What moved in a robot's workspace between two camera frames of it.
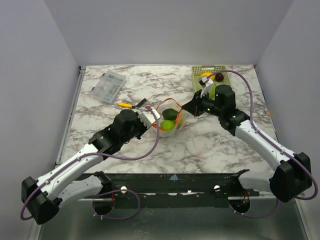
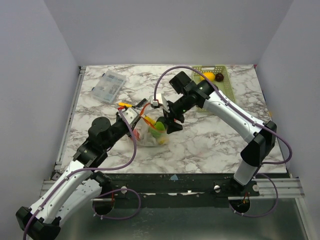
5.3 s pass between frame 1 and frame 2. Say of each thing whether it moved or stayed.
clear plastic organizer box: stayed
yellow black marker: stayed
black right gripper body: moved
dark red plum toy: stayed
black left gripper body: moved
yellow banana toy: moved
